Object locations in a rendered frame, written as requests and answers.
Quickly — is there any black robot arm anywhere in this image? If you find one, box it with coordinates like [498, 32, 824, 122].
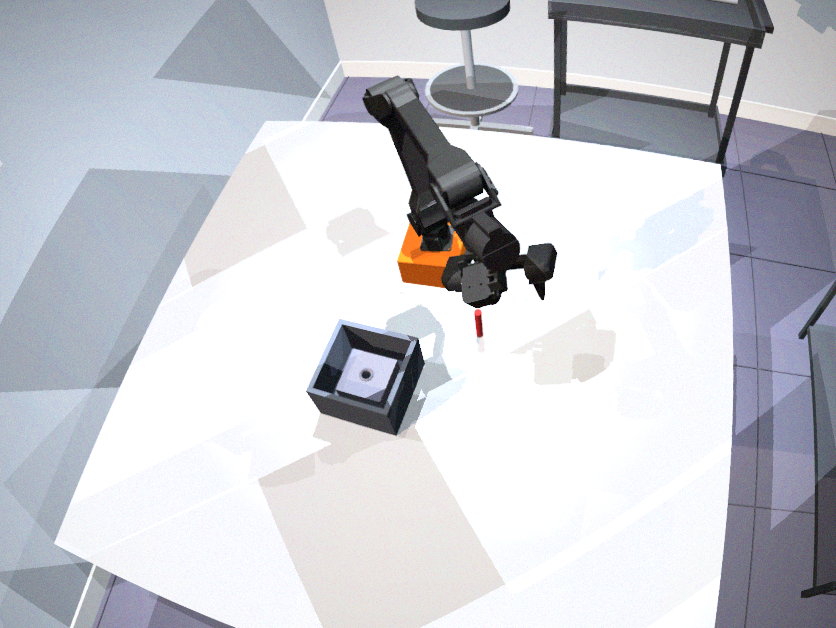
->
[362, 75, 521, 309]

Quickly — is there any red peg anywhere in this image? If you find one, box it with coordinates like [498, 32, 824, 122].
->
[474, 309, 484, 338]

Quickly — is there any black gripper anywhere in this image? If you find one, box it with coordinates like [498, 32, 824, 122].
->
[441, 242, 557, 300]

